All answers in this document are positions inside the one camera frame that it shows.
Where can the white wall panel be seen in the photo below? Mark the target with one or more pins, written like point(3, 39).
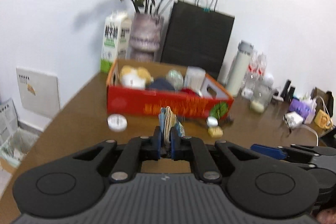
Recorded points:
point(39, 92)

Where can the cardboard bin with plastic liner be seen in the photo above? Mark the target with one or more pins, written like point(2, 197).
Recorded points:
point(18, 150)

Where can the small yellow bag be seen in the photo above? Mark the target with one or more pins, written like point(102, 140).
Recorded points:
point(323, 119)

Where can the white plastic box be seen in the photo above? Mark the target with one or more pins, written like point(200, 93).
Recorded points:
point(194, 77)

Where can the purple tissue pack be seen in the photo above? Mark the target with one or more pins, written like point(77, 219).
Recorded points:
point(302, 109)

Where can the glass candle jar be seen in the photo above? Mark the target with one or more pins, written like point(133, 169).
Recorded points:
point(258, 106)

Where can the black paper bag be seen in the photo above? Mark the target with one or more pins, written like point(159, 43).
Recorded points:
point(197, 37)

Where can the red artificial rose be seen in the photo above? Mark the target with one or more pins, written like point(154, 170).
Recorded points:
point(189, 91)

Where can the black upright device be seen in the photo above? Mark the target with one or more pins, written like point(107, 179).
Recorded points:
point(285, 88)
point(292, 92)

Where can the white round cap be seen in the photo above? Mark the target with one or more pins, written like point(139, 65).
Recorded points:
point(117, 122)

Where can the yellow sponge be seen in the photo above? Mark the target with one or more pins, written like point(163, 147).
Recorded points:
point(215, 132)

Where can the iridescent ball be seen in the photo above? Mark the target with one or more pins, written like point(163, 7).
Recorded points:
point(174, 78)

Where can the white thermos bottle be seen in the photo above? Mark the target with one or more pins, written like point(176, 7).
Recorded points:
point(237, 69)

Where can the navy zip case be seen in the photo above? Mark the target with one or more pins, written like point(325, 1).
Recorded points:
point(160, 84)

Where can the white milk carton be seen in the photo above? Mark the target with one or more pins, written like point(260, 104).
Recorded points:
point(111, 37)

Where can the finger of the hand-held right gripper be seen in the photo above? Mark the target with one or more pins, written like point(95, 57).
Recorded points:
point(267, 150)

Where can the clear water bottle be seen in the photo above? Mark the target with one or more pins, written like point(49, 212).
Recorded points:
point(250, 71)
point(261, 66)

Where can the red cardboard box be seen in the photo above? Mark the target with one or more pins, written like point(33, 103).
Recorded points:
point(131, 103)

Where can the wooden desktop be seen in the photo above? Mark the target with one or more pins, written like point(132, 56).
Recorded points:
point(78, 121)

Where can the white printed sign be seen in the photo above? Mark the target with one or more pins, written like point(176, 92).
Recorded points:
point(8, 121)

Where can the white and yellow plush toy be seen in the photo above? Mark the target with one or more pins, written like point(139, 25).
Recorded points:
point(134, 77)

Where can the person's right hand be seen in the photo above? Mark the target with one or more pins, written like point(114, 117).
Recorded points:
point(326, 216)

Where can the blue and beige cloth bundle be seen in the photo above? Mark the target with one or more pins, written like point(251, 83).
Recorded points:
point(168, 121)

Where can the white round device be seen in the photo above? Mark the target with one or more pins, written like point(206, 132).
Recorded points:
point(268, 81)

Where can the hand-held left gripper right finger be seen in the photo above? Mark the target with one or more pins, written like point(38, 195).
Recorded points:
point(173, 142)

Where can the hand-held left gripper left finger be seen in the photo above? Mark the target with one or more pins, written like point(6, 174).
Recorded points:
point(157, 141)

